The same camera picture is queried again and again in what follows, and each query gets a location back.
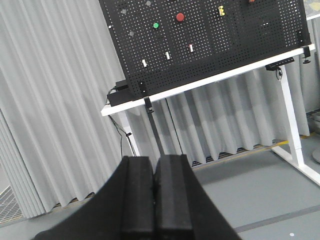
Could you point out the black table control box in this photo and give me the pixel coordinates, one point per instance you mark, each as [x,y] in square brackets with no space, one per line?
[276,65]

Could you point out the red round push button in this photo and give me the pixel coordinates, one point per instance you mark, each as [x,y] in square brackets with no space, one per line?
[180,17]

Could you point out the black right table clamp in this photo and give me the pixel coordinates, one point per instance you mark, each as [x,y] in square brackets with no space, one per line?
[306,54]

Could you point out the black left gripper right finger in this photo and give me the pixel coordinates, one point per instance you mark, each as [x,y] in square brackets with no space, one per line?
[183,210]

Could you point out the green round indicator button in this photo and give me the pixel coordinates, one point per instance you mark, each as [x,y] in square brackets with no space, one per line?
[156,25]

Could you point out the black left table clamp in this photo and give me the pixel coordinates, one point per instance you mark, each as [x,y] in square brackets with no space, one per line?
[148,105]

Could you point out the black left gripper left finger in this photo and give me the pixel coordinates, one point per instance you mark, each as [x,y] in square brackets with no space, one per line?
[123,209]

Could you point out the black power supply box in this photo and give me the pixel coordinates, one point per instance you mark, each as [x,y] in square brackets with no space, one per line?
[119,94]

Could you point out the yellow toggle switch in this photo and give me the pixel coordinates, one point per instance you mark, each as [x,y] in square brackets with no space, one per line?
[221,10]

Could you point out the black table clamp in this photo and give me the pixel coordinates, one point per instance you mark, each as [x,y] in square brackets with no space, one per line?
[306,54]
[148,105]

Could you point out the white height-adjustable table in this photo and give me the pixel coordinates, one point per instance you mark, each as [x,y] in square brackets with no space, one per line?
[287,105]

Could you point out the black perforated pegboard panel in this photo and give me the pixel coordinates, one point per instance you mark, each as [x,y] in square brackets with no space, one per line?
[247,33]

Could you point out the white left rocker switch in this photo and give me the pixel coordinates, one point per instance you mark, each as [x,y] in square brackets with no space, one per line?
[144,63]

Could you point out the grey pleated curtain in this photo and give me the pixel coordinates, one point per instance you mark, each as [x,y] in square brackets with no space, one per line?
[57,62]

